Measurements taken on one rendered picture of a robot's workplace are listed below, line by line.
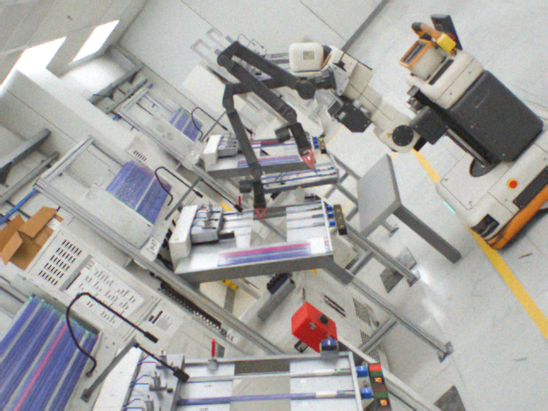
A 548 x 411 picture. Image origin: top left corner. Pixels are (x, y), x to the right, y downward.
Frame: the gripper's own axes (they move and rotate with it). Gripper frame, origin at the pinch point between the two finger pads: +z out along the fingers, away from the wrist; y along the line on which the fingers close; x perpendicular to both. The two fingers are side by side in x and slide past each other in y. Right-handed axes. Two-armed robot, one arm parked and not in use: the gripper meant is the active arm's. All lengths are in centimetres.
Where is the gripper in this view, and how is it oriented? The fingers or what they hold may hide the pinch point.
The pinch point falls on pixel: (261, 217)
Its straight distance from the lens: 336.4
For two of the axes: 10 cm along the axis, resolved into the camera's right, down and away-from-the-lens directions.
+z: 0.8, 9.4, 3.2
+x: 10.0, -0.7, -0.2
